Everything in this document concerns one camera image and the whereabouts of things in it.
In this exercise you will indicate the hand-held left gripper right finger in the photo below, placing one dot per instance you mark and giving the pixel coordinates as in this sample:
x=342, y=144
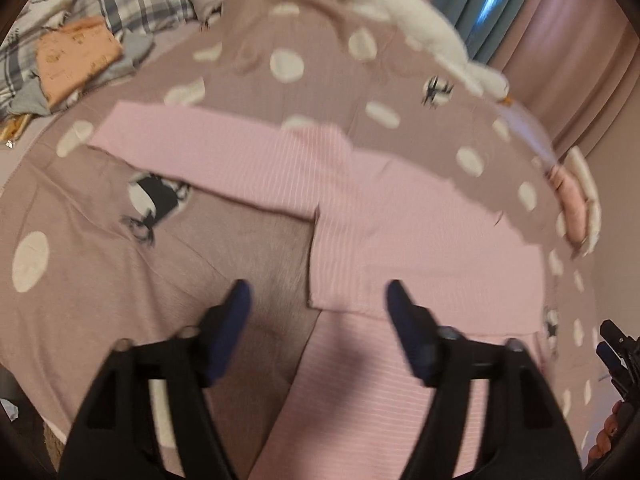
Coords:
x=402, y=325

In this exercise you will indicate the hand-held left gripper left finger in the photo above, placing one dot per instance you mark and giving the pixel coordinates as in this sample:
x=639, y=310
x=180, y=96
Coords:
x=232, y=320

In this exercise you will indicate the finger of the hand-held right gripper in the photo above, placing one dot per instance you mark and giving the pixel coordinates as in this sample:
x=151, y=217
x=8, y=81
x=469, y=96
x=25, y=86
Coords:
x=611, y=340

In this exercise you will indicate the pink ribbed pants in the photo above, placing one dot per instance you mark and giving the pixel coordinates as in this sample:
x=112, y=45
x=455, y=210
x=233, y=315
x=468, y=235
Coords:
x=350, y=400

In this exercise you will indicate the pink ribbed top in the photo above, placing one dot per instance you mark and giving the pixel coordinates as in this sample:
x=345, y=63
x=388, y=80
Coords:
x=400, y=220

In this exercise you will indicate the person's right hand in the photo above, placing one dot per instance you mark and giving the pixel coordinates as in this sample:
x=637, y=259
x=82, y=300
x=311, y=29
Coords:
x=607, y=435

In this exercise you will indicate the folded pink fleece garment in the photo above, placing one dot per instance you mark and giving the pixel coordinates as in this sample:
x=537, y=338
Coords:
x=572, y=200

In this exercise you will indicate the mauve polka dot blanket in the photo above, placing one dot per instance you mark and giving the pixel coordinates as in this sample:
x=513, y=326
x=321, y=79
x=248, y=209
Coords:
x=250, y=110

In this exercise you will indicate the pink curtain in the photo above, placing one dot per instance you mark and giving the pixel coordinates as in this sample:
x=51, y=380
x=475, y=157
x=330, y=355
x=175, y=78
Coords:
x=575, y=60

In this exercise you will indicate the grey cloth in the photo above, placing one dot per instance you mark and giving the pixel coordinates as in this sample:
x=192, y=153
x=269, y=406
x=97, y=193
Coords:
x=134, y=47

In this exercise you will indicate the orange printed cloth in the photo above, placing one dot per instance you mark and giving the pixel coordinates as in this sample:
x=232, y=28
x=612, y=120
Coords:
x=75, y=55

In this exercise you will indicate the white goose plush toy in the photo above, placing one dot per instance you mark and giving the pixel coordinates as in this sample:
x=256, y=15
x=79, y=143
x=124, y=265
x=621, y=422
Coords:
x=420, y=15

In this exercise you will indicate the teal curtain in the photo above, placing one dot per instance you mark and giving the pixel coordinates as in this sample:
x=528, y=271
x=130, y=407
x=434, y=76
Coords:
x=460, y=0

